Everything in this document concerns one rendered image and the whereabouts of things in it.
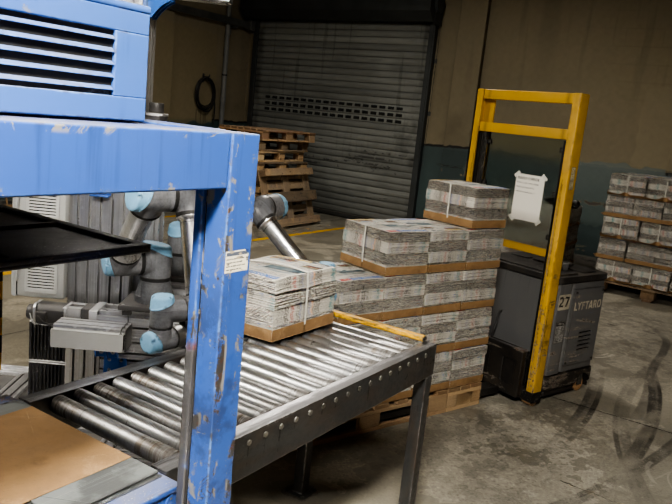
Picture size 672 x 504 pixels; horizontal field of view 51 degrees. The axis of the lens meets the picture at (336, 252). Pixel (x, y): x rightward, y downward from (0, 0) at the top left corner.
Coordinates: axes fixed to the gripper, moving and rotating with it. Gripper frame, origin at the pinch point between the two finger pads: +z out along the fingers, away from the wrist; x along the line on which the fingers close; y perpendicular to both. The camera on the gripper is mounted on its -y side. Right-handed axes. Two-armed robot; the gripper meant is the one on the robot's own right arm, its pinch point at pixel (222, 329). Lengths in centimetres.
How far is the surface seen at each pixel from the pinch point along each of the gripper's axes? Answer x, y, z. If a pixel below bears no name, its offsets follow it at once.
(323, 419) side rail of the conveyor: -63, -6, -23
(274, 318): -23.1, 10.0, 0.3
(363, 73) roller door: 434, 145, 762
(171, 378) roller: -23, 0, -46
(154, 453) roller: -53, -1, -79
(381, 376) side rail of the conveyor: -63, -1, 8
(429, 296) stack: -10, -9, 149
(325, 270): -23.4, 23.5, 28.2
